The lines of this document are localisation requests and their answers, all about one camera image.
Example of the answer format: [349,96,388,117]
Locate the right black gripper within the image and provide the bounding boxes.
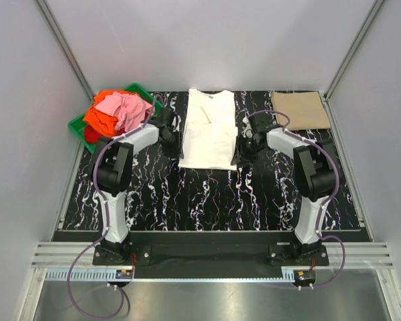
[231,135,264,168]

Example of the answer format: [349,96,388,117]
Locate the white printed t shirt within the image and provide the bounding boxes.
[178,88,238,171]

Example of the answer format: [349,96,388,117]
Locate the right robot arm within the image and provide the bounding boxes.
[231,112,340,265]

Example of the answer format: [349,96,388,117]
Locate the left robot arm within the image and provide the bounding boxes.
[91,108,183,265]

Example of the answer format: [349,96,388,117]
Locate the pink t shirt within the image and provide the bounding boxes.
[94,92,152,132]

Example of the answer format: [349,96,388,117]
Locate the orange t shirt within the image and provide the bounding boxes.
[84,90,132,137]

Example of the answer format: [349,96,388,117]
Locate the folded beige t shirt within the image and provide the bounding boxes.
[271,92,330,131]

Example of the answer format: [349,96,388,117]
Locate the red t shirt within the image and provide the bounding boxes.
[83,125,102,144]

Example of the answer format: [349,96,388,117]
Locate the green plastic bin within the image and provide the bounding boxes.
[68,83,163,153]

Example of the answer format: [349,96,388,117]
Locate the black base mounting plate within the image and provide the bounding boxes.
[93,231,329,281]

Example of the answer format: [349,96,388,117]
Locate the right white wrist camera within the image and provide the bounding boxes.
[242,117,253,138]

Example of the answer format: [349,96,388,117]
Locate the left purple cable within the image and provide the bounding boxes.
[66,94,164,317]

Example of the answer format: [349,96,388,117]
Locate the purple cable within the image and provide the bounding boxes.
[66,94,164,317]
[247,110,347,290]

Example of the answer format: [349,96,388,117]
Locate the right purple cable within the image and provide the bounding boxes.
[247,110,347,290]

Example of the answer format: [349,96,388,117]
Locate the slotted cable duct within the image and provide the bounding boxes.
[45,268,134,282]

